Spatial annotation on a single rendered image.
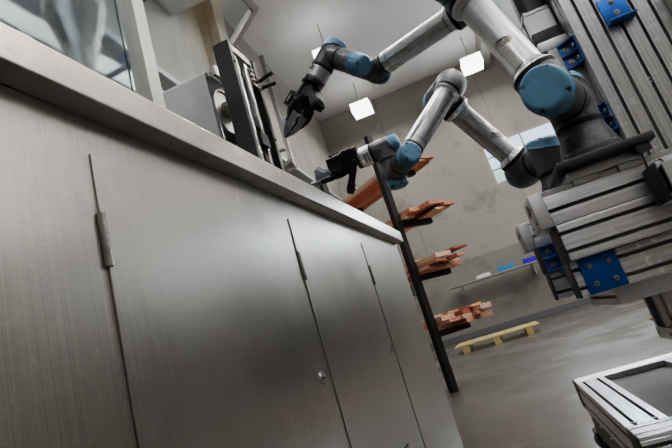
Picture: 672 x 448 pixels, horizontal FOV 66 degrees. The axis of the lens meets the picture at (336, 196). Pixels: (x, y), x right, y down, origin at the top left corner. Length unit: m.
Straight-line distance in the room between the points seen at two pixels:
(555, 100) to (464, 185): 10.78
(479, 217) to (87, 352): 11.55
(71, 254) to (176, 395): 0.18
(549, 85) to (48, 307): 1.12
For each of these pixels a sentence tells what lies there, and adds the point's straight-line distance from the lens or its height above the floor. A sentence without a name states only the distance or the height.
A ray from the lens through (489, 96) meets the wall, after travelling 12.68.
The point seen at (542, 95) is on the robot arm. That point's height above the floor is 0.97.
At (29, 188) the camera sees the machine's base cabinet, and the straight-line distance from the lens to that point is 0.52.
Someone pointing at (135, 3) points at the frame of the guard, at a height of 1.15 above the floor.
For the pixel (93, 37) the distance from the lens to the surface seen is 0.80.
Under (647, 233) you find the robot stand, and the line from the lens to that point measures 1.39.
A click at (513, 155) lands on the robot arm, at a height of 1.03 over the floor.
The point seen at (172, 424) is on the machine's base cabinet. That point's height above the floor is 0.53.
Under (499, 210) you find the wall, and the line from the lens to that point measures 11.94.
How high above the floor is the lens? 0.55
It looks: 16 degrees up
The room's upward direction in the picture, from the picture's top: 17 degrees counter-clockwise
